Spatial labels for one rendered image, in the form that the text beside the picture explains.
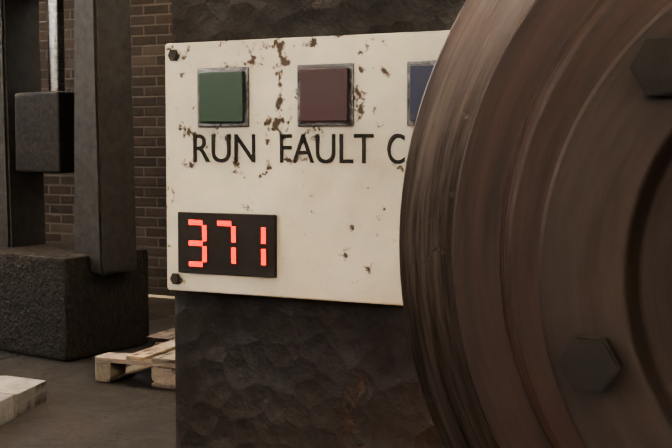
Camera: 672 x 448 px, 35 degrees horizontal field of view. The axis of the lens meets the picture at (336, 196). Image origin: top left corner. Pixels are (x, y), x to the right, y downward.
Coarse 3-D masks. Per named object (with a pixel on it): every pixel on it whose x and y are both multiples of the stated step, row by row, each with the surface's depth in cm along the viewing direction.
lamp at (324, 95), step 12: (300, 72) 72; (312, 72) 72; (324, 72) 71; (336, 72) 71; (348, 72) 71; (300, 84) 72; (312, 84) 72; (324, 84) 71; (336, 84) 71; (348, 84) 71; (300, 96) 72; (312, 96) 72; (324, 96) 71; (336, 96) 71; (348, 96) 71; (300, 108) 72; (312, 108) 72; (324, 108) 72; (336, 108) 71; (348, 108) 71; (300, 120) 72; (312, 120) 72; (324, 120) 72; (336, 120) 71; (348, 120) 71
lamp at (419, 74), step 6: (414, 66) 69; (420, 66) 68; (426, 66) 68; (432, 66) 68; (414, 72) 69; (420, 72) 68; (426, 72) 68; (414, 78) 69; (420, 78) 69; (426, 78) 68; (414, 84) 69; (420, 84) 69; (426, 84) 68; (414, 90) 69; (420, 90) 69; (414, 96) 69; (420, 96) 69; (414, 102) 69; (420, 102) 69; (414, 108) 69; (414, 114) 69; (414, 120) 69
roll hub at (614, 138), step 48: (624, 48) 43; (624, 96) 42; (576, 144) 43; (624, 144) 43; (576, 192) 43; (624, 192) 43; (576, 240) 44; (624, 240) 43; (576, 288) 44; (624, 288) 43; (624, 336) 43; (624, 384) 43; (624, 432) 43
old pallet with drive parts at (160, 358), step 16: (160, 336) 558; (112, 352) 528; (144, 352) 516; (160, 352) 520; (96, 368) 516; (112, 368) 515; (128, 368) 537; (144, 368) 541; (160, 368) 502; (160, 384) 502
